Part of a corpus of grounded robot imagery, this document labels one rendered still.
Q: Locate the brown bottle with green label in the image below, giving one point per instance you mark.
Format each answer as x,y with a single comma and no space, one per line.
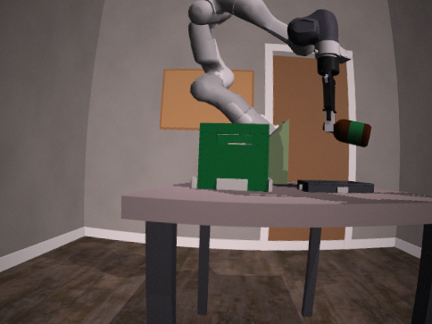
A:
352,132

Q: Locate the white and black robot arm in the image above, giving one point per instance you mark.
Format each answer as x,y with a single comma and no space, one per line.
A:
317,31

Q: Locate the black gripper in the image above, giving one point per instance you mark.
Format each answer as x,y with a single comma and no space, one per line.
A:
330,66

